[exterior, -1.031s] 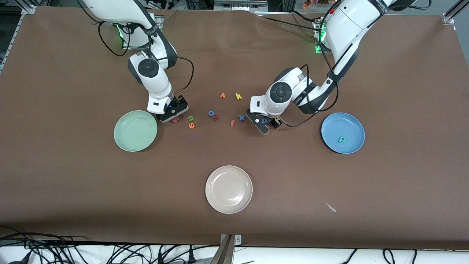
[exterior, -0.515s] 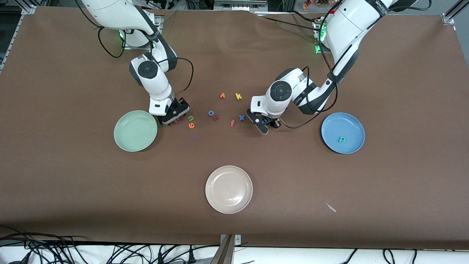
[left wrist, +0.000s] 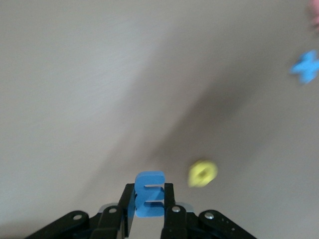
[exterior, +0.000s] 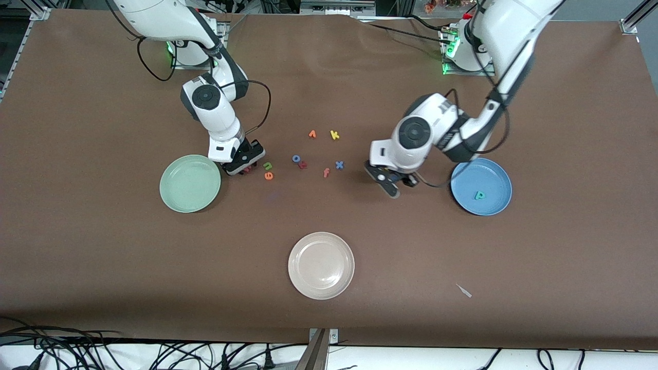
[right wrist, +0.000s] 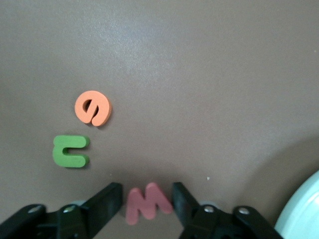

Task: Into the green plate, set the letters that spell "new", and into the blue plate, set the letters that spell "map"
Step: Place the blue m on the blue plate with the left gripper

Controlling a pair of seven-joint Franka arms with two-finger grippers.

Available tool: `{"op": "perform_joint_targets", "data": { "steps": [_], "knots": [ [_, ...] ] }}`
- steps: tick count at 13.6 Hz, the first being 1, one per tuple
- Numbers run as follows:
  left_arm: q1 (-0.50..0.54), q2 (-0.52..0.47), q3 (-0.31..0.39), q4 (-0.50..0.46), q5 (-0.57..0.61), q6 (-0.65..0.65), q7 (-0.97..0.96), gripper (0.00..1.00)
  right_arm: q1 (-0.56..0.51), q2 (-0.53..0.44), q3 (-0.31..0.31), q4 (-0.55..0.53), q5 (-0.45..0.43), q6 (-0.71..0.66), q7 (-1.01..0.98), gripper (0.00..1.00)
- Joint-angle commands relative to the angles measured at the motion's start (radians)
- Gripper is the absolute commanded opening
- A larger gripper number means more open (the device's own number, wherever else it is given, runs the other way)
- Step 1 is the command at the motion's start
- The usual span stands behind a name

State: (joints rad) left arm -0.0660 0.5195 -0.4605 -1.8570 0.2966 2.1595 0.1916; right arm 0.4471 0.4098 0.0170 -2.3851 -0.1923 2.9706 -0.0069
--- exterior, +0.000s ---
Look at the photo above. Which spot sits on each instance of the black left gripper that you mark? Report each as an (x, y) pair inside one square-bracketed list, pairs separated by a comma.
[(409, 180)]

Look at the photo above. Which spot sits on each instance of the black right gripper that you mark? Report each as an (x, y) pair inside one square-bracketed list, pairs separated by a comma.
[(249, 149)]

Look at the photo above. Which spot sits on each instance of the pink foam letter w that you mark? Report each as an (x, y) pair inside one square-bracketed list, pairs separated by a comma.
[(249, 168)]

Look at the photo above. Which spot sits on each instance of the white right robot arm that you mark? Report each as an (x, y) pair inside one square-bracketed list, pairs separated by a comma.
[(211, 110)]

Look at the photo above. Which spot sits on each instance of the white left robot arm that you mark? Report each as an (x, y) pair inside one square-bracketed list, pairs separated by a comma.
[(426, 131)]

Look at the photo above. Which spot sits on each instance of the green plate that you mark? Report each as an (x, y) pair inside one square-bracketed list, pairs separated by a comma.
[(190, 185)]

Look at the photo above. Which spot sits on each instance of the blue plate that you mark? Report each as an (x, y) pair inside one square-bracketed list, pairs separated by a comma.
[(488, 180)]

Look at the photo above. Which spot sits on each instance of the beige plate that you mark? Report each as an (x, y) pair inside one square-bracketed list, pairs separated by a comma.
[(321, 265)]

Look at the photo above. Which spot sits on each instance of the white paper scrap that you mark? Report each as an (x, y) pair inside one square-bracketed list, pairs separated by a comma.
[(463, 291)]

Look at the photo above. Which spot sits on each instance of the brown table cover sheet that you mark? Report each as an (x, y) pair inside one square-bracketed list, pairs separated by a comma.
[(103, 257)]

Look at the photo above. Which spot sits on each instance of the black power plug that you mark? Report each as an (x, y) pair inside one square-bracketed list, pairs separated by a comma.
[(267, 359)]

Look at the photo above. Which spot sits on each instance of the aluminium frame bracket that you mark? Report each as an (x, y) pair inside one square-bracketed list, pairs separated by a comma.
[(316, 349)]

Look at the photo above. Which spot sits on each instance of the aluminium frame profile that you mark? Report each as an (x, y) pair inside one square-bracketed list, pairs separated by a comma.
[(635, 20), (40, 13)]

